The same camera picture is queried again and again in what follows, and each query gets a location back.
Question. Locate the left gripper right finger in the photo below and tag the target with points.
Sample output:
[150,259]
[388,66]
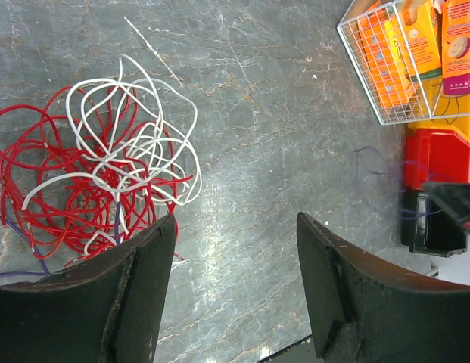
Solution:
[363,308]

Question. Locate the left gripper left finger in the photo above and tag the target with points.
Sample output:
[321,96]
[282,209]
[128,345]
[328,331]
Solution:
[106,309]

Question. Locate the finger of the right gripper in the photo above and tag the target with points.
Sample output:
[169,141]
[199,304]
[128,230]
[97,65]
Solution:
[453,198]

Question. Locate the black storage bin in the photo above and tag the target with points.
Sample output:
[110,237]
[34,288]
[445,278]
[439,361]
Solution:
[426,229]

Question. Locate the red storage bin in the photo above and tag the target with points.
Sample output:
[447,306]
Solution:
[438,155]

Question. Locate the yellow storage bin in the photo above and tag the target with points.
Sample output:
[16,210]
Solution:
[452,114]

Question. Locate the orange snack box front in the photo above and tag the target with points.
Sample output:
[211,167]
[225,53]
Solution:
[380,36]

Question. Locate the yellow orange snack box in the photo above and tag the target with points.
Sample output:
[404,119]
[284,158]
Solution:
[421,27]

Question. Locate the orange purple snack box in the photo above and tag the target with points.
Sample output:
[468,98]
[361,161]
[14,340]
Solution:
[456,47]

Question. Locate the white wire shelf rack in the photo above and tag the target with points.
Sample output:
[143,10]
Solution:
[423,104]

